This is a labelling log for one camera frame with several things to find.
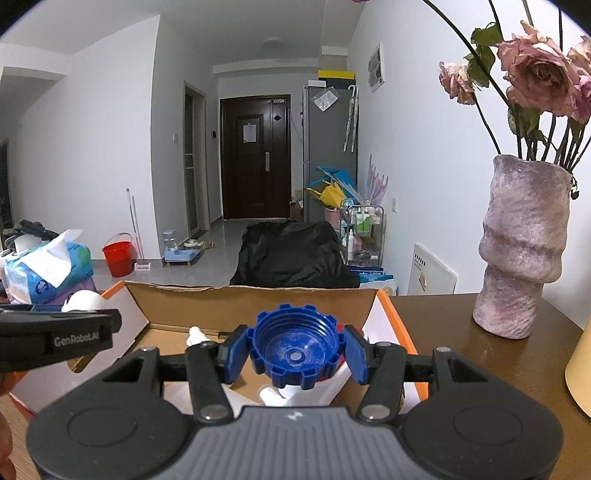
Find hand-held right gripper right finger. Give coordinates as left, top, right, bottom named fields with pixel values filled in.
left=342, top=325, right=489, bottom=423

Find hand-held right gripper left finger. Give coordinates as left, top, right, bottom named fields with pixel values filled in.
left=102, top=324, right=250, bottom=423

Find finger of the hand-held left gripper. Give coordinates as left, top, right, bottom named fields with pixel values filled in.
left=0, top=308, right=122, bottom=337

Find white spray bottle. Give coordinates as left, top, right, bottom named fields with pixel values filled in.
left=187, top=326, right=218, bottom=349

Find orange cardboard box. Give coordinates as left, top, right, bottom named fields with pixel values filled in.
left=9, top=281, right=432, bottom=416

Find red and white lint brush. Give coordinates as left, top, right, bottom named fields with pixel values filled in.
left=257, top=323, right=357, bottom=409

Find blue ridged bottle cap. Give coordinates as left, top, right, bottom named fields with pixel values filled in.
left=247, top=304, right=347, bottom=388

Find blue tissue pack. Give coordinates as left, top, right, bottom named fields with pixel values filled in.
left=4, top=228, right=93, bottom=305

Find red plastic bucket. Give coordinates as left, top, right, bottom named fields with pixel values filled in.
left=102, top=233, right=134, bottom=278

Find blue and white packet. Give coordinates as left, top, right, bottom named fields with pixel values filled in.
left=351, top=270, right=398, bottom=296

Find black item on container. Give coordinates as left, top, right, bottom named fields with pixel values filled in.
left=2, top=220, right=47, bottom=241

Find white mop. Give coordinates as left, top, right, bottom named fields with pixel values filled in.
left=126, top=188, right=151, bottom=273

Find white flat board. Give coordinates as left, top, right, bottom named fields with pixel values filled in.
left=409, top=243, right=458, bottom=296

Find blue pet feeder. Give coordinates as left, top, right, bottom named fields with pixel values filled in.
left=163, top=229, right=206, bottom=266

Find black cloth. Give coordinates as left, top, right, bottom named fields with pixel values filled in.
left=229, top=222, right=361, bottom=289

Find yellow plastic item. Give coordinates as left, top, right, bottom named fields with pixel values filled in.
left=307, top=182, right=342, bottom=208

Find blue folding rack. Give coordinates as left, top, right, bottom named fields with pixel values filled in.
left=314, top=164, right=358, bottom=195

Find dark wooden door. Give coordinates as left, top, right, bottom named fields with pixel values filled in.
left=220, top=95, right=293, bottom=220

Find pink textured vase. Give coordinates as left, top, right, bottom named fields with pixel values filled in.
left=472, top=154, right=573, bottom=340

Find glass inner door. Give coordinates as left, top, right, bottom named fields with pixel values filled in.
left=184, top=82, right=208, bottom=236

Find grey refrigerator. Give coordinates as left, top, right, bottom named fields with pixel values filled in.
left=302, top=83, right=358, bottom=223

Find yellow thermos jug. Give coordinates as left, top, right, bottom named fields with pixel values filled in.
left=565, top=318, right=591, bottom=412

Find hanging folded umbrellas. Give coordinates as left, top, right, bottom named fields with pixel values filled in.
left=344, top=85, right=359, bottom=153

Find clear plastic bag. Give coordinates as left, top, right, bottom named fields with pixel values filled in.
left=314, top=90, right=340, bottom=112

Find dried pink rose bouquet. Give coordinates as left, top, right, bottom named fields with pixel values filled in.
left=422, top=0, right=591, bottom=200

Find wire cart with bottles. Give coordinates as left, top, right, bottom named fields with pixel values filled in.
left=339, top=199, right=385, bottom=268

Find purple wall decoration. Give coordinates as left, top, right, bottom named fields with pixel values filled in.
left=367, top=154, right=391, bottom=204

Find white wall panel box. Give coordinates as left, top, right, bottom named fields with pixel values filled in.
left=367, top=44, right=385, bottom=93

